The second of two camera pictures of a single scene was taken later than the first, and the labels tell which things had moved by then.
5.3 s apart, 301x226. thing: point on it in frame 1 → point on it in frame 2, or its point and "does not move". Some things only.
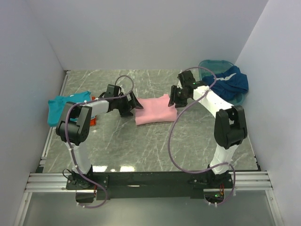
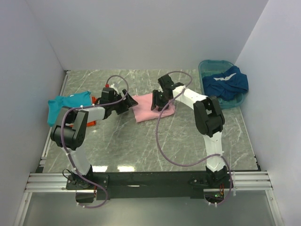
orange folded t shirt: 93,120 does not move
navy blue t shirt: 230,84 does not move
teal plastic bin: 219,66 does not move
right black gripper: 173,99 → 155,100
